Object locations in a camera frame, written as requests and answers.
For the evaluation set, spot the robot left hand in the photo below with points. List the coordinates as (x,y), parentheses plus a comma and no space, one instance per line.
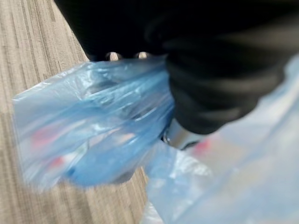
(201,70)

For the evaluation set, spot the blue translucent garbage bag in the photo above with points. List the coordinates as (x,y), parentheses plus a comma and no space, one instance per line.
(93,121)

